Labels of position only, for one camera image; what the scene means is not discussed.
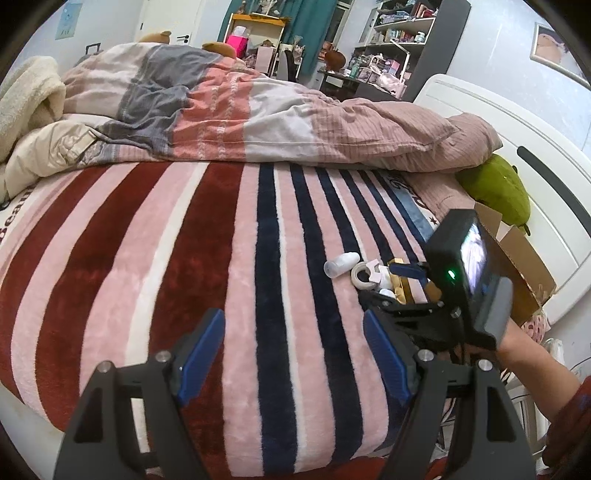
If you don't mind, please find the cream beige blanket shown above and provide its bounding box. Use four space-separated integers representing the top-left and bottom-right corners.
1 56 97 203

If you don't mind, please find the white round gadget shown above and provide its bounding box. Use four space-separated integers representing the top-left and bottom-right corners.
379 289 397 301

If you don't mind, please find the gold round tin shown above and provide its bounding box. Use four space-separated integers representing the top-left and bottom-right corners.
390 273 415 305

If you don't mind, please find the white tape roll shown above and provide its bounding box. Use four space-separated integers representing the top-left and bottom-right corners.
351 260 382 291

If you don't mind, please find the person's right hand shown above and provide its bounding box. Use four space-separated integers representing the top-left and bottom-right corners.
454 319 532 368

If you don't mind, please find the green plush toy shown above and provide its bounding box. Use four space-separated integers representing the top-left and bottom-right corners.
455 154 531 236

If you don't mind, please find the dark shelving unit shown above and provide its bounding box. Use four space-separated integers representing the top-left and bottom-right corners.
318 1 472 102

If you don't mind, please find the pink bottle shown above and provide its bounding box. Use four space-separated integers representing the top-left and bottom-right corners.
225 25 249 58

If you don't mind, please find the cardboard box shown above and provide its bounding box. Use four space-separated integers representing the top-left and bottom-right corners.
475 203 556 325

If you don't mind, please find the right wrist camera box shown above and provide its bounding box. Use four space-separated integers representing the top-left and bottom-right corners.
424 209 513 351

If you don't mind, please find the striped pink fleece blanket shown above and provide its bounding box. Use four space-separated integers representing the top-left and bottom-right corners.
1 163 435 479

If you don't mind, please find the white headboard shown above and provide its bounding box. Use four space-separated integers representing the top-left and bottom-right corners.
415 74 590 324

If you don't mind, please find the white plastic bottle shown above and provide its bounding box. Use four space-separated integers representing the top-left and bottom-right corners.
324 252 361 279

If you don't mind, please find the framed wall picture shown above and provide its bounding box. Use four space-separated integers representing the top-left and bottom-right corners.
530 23 590 89

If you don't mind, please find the patchwork pink grey quilt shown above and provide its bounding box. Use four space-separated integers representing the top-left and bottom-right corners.
63 43 502 173

